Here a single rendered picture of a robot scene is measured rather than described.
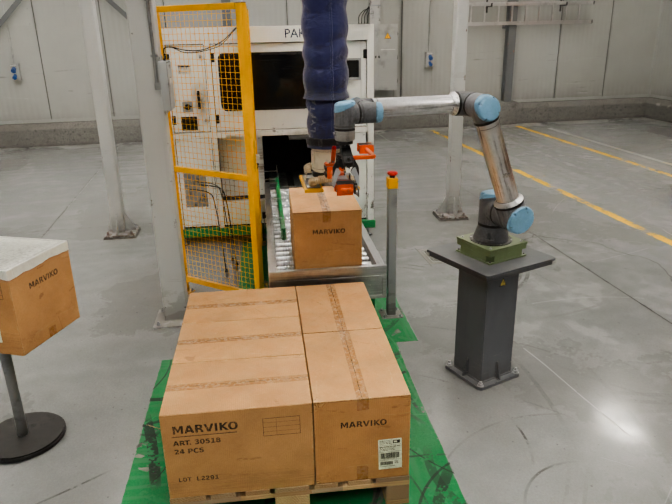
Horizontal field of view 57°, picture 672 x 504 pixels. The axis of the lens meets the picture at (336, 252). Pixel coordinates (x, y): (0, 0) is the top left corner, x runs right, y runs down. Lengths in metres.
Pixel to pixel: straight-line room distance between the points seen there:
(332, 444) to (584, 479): 1.19
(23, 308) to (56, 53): 9.81
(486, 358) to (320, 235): 1.17
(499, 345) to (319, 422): 1.44
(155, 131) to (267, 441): 2.28
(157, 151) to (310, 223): 1.18
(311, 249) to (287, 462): 1.40
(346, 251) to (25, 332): 1.75
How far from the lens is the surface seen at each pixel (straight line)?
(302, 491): 2.79
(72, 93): 12.56
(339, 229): 3.61
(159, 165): 4.21
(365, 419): 2.61
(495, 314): 3.56
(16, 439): 3.62
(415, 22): 12.79
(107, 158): 6.47
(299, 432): 2.60
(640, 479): 3.28
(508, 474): 3.12
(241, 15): 4.13
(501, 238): 3.43
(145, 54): 4.14
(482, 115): 2.99
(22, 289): 2.99
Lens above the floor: 1.94
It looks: 20 degrees down
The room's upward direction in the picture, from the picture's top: 1 degrees counter-clockwise
